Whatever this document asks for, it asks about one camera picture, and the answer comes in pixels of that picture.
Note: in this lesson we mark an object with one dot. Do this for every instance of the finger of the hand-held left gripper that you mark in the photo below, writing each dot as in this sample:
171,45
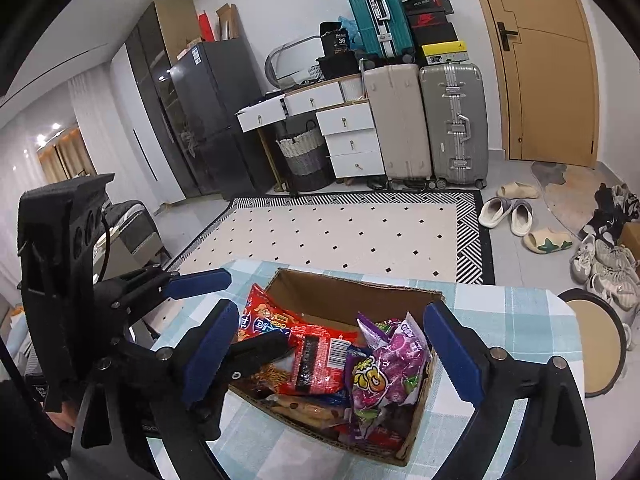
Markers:
255,355
200,282

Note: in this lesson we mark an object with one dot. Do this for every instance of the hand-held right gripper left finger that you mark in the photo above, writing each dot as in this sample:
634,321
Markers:
210,355

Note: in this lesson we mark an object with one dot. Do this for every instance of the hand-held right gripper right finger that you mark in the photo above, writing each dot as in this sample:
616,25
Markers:
452,355

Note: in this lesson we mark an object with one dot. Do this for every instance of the red cartoon snack bag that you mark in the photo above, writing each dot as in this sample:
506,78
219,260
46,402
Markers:
260,320

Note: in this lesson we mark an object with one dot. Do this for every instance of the purple grape candy bag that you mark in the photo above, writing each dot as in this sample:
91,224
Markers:
395,365

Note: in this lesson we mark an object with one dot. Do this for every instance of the red black snack packet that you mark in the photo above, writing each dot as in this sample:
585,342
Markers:
320,355

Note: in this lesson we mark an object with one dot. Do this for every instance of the brown cardboard box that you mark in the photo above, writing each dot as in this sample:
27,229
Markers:
320,300

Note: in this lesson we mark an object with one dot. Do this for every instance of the grey sofa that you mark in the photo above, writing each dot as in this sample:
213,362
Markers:
135,230

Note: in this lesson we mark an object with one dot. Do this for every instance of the orange curtain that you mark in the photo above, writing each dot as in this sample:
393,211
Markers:
70,157

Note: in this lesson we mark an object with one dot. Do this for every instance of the round black-rimmed stool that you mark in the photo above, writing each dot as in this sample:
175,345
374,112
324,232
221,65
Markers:
595,340

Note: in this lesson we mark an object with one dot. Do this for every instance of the grey white clog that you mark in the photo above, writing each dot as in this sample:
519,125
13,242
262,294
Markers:
494,214
521,219

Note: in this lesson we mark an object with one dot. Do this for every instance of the beige slide green star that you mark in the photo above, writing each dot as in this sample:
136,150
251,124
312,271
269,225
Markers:
547,240

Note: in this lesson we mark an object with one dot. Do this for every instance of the white wardrobe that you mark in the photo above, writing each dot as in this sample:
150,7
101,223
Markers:
125,125

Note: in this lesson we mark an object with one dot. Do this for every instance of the woven laundry basket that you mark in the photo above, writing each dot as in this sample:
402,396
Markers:
305,160

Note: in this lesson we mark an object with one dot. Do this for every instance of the black refrigerator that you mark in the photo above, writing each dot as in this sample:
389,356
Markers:
215,110

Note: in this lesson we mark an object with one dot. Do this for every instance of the pile of sneakers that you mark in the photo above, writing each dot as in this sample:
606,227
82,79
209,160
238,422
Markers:
607,265

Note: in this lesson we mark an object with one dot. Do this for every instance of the dark glass cabinet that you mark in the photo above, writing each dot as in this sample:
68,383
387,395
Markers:
150,100

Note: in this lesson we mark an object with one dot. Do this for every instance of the irregular grey beige doormat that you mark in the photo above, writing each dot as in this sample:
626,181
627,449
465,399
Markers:
575,190

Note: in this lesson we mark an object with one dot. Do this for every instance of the white drawer desk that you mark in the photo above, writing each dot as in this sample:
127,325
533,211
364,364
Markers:
350,140

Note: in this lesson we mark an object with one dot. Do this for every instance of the small brown carton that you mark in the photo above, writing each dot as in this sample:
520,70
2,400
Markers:
631,234

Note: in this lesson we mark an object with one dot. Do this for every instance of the oval silver-framed mirror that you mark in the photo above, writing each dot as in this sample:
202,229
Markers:
270,65

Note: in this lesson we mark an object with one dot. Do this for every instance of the silver suitcase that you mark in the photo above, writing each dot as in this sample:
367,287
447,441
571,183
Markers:
450,125

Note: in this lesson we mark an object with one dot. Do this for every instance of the beige suitcase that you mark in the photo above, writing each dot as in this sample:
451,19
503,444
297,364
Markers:
397,125

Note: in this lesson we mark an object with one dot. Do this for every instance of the white plastic basket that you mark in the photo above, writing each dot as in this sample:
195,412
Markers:
315,71

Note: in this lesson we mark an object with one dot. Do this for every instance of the red paper bag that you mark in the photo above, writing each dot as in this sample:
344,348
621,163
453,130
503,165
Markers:
206,27

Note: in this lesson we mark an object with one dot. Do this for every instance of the black labelled bag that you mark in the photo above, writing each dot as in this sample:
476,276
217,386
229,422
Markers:
334,40

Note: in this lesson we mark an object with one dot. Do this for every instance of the wooden door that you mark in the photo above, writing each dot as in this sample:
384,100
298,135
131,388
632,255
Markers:
550,85

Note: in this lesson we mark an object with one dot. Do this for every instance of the blue plastic bag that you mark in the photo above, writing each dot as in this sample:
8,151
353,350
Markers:
350,30

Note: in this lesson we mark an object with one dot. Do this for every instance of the teal suitcase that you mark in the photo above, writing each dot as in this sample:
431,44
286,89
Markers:
370,15

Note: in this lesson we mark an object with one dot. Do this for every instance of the plain black box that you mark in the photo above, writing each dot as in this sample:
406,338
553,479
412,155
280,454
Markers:
434,35

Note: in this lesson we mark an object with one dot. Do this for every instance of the black red logo shoebox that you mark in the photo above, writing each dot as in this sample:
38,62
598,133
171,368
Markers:
427,20

